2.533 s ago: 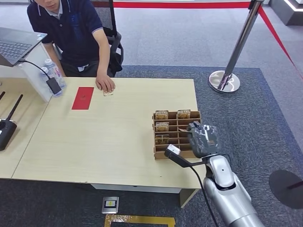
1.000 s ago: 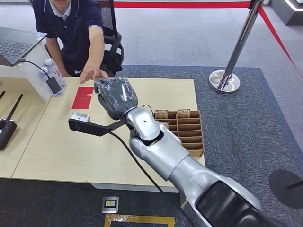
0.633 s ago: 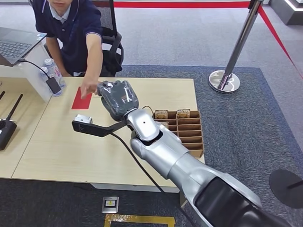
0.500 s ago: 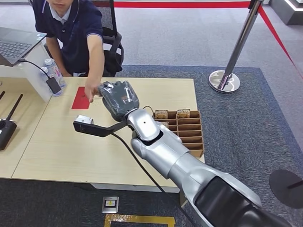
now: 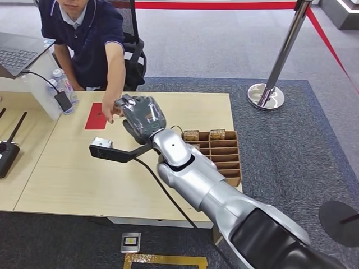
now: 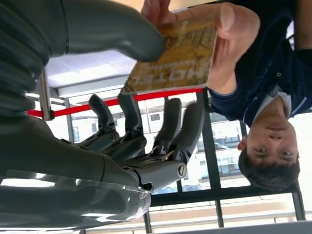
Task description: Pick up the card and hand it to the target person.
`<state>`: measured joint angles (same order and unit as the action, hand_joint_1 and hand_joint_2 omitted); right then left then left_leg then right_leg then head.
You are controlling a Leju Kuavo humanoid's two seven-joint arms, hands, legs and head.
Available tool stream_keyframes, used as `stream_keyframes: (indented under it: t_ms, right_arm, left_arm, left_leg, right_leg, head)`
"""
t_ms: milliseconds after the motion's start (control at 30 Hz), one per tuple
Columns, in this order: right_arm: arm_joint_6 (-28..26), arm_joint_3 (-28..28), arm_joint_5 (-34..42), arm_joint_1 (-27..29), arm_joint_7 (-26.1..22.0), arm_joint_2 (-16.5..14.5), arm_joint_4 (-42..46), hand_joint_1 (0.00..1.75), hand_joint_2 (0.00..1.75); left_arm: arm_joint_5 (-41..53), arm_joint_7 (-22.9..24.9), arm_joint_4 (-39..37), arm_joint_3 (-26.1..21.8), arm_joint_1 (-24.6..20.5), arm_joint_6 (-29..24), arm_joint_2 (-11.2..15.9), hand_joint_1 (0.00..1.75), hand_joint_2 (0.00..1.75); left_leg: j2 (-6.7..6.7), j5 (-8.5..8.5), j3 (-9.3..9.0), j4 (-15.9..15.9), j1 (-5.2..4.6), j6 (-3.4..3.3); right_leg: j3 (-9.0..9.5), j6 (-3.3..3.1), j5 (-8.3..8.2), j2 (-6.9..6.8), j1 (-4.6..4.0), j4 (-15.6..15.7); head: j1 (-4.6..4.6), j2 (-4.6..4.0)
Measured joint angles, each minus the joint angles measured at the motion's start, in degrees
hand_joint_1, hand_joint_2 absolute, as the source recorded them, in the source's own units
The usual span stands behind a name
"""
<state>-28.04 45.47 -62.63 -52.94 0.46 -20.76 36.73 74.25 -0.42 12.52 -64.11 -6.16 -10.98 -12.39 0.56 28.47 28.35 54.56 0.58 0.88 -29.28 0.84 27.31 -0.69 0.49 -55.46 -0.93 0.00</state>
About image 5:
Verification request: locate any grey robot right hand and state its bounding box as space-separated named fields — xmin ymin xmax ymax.
xmin=114 ymin=94 xmax=167 ymax=146

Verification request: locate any person's left hand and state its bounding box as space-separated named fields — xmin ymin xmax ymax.
xmin=101 ymin=97 xmax=124 ymax=124

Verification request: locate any brown wooden card holder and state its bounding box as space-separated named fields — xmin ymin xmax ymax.
xmin=182 ymin=129 xmax=243 ymax=188

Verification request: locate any person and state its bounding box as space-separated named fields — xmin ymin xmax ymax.
xmin=38 ymin=0 xmax=126 ymax=124

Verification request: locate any red rectangular mat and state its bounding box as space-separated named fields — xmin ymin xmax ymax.
xmin=84 ymin=102 xmax=109 ymax=131

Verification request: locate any clear plastic water bottle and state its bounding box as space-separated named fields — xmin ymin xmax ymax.
xmin=52 ymin=69 xmax=79 ymax=106
xmin=47 ymin=78 xmax=76 ymax=115

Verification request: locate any black power adapter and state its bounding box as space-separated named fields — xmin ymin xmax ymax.
xmin=54 ymin=91 xmax=74 ymax=113

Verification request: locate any black office chair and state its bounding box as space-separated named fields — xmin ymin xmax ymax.
xmin=110 ymin=0 xmax=147 ymax=92

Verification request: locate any white laptop riser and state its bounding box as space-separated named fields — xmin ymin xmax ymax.
xmin=0 ymin=49 xmax=64 ymax=122

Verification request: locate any white desk underframe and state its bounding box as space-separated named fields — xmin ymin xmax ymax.
xmin=107 ymin=217 xmax=224 ymax=247

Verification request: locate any metal floor socket plate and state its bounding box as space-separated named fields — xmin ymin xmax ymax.
xmin=120 ymin=232 xmax=142 ymax=254

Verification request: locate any grey laptop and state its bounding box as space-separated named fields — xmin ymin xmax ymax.
xmin=0 ymin=31 xmax=56 ymax=80

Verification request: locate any black router with antennas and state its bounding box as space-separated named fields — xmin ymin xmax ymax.
xmin=0 ymin=108 xmax=28 ymax=179

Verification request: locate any red barrier belt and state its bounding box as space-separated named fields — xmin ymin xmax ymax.
xmin=134 ymin=2 xmax=297 ymax=11
xmin=305 ymin=6 xmax=359 ymax=95

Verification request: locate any gold floor tape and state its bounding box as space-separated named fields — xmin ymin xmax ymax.
xmin=123 ymin=254 xmax=209 ymax=269

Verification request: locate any dark blue floor rug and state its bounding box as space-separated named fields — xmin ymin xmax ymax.
xmin=0 ymin=76 xmax=359 ymax=269

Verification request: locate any black round floor base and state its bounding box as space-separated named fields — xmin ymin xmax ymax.
xmin=318 ymin=201 xmax=359 ymax=249

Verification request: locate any grey display plinth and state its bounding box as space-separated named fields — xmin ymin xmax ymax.
xmin=320 ymin=0 xmax=359 ymax=31

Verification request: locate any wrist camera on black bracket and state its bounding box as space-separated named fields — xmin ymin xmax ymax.
xmin=88 ymin=136 xmax=154 ymax=164

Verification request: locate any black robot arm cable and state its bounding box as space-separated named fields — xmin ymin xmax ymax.
xmin=133 ymin=157 xmax=199 ymax=229

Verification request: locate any black laptop power cable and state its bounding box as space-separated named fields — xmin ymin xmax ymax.
xmin=22 ymin=69 xmax=61 ymax=94

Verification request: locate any chrome stanchion post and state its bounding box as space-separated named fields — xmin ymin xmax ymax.
xmin=247 ymin=0 xmax=314 ymax=112

